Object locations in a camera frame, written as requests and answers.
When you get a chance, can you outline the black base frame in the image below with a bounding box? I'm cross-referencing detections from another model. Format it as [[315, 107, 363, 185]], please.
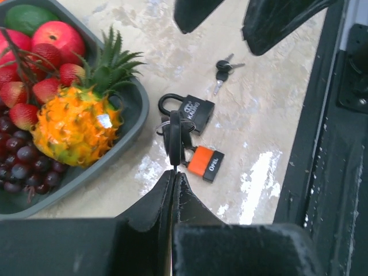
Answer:
[[271, 0, 368, 236]]

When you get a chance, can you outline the large black key bunch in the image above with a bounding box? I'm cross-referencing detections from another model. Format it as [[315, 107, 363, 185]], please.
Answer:
[[155, 110, 196, 168]]

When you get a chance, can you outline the orange horned melon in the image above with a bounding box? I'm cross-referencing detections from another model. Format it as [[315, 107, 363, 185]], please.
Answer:
[[30, 86, 124, 168]]

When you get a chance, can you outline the red pomegranate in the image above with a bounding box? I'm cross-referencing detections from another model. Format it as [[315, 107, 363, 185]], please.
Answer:
[[0, 28, 33, 67]]

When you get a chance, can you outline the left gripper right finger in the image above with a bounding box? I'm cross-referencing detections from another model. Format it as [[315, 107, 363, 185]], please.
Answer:
[[173, 172, 226, 229]]

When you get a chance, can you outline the green avocado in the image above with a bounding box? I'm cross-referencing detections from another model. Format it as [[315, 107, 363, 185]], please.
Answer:
[[5, 5, 59, 37]]

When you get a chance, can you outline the green pineapple crown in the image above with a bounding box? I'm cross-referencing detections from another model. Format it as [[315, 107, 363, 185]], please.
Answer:
[[74, 26, 144, 101]]

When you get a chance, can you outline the small black key bunch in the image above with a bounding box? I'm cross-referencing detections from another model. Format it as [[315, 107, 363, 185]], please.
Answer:
[[213, 53, 245, 95]]

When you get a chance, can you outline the red strawberry cluster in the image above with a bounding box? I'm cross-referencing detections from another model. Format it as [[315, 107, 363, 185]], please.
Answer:
[[1, 43, 85, 131]]

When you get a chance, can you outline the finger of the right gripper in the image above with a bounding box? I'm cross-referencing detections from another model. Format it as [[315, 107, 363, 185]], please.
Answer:
[[174, 0, 223, 34], [242, 0, 335, 56]]

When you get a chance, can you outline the red apple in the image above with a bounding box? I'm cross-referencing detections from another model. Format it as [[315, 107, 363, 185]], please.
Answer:
[[32, 21, 86, 66]]

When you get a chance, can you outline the dark red grape bunch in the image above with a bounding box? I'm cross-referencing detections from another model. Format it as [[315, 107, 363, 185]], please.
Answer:
[[1, 101, 68, 202]]

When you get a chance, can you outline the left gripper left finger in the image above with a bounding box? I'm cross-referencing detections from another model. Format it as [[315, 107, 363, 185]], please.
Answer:
[[114, 170, 174, 275]]

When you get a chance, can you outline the orange black padlock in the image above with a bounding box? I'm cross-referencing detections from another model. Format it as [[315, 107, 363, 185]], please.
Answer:
[[182, 146, 225, 183]]

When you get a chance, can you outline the grey fruit tray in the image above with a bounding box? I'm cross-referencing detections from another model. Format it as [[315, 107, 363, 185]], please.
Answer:
[[1, 1, 150, 220]]

